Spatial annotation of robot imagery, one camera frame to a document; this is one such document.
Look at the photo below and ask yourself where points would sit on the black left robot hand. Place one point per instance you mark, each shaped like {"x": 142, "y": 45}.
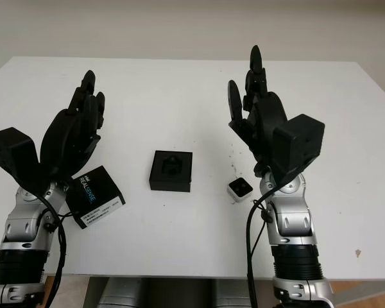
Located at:
{"x": 69, "y": 138}

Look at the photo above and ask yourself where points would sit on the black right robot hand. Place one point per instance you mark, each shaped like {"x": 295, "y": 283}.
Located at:
{"x": 266, "y": 118}

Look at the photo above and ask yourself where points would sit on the black RealSense box lid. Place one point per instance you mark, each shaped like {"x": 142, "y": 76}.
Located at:
{"x": 93, "y": 192}

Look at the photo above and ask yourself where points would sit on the small silver depth camera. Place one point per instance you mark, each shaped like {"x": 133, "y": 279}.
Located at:
{"x": 239, "y": 187}

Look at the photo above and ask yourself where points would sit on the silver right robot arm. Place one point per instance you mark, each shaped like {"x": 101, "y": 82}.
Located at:
{"x": 292, "y": 218}

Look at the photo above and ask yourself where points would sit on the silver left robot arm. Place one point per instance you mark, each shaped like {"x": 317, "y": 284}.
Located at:
{"x": 19, "y": 224}

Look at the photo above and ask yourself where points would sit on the black box base foam insert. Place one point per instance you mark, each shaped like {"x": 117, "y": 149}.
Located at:
{"x": 157, "y": 184}

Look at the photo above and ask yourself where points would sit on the grey left robot thigh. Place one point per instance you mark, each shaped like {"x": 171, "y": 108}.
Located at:
{"x": 118, "y": 293}

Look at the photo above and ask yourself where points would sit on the grey robot thigh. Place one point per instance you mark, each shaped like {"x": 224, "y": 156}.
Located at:
{"x": 118, "y": 293}
{"x": 232, "y": 293}

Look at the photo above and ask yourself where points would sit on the grey right robot thigh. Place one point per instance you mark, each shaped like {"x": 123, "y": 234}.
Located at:
{"x": 232, "y": 293}

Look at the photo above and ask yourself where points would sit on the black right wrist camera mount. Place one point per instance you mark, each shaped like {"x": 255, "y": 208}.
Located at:
{"x": 303, "y": 141}

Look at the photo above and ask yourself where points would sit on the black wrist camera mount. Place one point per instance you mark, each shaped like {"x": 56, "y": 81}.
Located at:
{"x": 303, "y": 141}
{"x": 9, "y": 144}

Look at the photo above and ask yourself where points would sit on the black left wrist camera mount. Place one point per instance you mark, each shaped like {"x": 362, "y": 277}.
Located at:
{"x": 9, "y": 144}

